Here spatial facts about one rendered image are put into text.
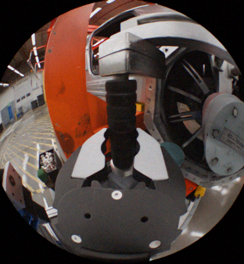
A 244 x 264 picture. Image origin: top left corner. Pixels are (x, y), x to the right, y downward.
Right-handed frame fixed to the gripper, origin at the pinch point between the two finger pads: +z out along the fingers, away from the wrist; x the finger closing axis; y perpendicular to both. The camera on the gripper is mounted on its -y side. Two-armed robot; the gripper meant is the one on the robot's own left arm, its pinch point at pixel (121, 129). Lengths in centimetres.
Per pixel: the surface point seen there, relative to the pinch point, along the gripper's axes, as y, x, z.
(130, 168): 6.6, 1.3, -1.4
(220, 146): -0.5, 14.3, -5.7
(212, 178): 20.0, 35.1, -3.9
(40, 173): 17.0, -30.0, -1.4
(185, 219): 76, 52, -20
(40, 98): 1, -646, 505
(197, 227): 83, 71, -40
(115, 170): 6.6, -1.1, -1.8
